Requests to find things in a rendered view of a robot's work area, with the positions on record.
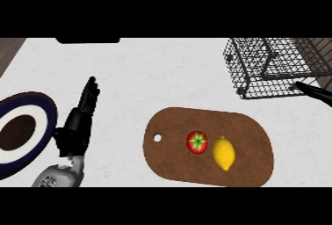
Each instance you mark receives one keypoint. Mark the black appliance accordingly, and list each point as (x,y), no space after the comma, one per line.
(87,40)

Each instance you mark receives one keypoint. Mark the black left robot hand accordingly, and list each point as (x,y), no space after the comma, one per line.
(76,123)

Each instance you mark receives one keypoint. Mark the red tomato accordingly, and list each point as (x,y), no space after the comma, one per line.
(196,142)

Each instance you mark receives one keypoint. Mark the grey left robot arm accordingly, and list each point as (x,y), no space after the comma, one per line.
(60,175)

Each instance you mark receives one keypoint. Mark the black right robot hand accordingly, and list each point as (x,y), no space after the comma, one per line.
(318,92)

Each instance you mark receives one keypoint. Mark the blue and white plate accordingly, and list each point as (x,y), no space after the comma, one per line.
(20,133)

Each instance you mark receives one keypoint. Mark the yellow lemon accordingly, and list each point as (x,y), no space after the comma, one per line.
(222,153)

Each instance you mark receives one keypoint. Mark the brown oval cutting board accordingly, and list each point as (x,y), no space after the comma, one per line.
(206,146)

